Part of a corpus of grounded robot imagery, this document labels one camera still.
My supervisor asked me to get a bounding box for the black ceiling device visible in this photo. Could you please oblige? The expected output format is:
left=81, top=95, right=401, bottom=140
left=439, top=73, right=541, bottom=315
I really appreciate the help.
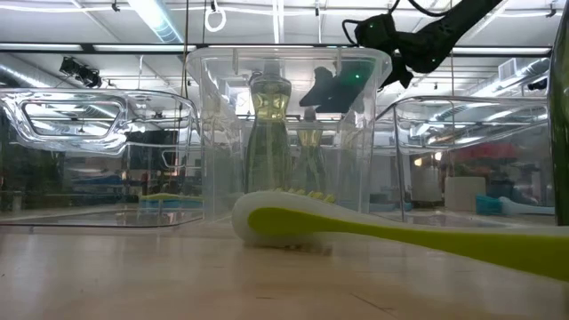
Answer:
left=59, top=56, right=104, bottom=89

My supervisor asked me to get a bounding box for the grey ceiling duct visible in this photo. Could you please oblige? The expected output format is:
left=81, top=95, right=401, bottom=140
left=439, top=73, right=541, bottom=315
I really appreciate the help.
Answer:
left=484, top=56, right=552, bottom=97

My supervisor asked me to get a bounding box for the ceiling air vent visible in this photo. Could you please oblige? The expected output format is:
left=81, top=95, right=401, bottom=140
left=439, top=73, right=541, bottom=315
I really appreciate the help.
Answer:
left=497, top=60, right=517, bottom=81

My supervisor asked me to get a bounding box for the white cable ring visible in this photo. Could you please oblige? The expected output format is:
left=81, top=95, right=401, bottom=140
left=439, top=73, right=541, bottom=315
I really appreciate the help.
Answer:
left=204, top=6, right=228, bottom=34

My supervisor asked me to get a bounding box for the long ceiling light bar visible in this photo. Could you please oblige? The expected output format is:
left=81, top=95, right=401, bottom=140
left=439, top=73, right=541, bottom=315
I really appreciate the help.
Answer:
left=0, top=42, right=552, bottom=57

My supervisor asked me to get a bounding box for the shallow clear plastic bin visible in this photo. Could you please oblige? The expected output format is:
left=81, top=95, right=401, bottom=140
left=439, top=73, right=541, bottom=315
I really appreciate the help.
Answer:
left=372, top=95, right=555, bottom=228

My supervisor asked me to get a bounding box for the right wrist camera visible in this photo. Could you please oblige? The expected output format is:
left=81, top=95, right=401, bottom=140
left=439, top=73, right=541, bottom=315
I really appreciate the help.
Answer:
left=341, top=12, right=401, bottom=51

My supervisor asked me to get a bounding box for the tall clear plastic bin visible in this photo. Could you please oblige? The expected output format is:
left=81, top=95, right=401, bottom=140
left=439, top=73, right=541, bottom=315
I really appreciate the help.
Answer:
left=185, top=46, right=393, bottom=223

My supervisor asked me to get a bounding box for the hanging black cable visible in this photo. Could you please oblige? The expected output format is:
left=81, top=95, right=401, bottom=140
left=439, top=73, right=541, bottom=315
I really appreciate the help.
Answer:
left=180, top=0, right=190, bottom=134

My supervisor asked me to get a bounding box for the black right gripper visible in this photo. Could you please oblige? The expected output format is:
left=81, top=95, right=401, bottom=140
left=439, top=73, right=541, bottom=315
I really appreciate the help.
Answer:
left=300, top=55, right=414, bottom=115

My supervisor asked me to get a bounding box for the dark blue sponge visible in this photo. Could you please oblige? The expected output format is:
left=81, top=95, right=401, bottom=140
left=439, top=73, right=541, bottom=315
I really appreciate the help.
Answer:
left=140, top=198, right=204, bottom=210

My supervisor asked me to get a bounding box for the blue dish brush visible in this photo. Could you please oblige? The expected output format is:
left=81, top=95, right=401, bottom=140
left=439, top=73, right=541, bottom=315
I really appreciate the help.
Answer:
left=475, top=194, right=557, bottom=218

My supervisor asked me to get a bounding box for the silver ceiling duct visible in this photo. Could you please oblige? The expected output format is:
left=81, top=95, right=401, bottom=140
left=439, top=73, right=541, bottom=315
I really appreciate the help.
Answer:
left=126, top=0, right=186, bottom=44

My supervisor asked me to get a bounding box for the clear bin with handle cutout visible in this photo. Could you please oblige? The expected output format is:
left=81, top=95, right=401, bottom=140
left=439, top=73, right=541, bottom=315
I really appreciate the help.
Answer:
left=0, top=87, right=205, bottom=228

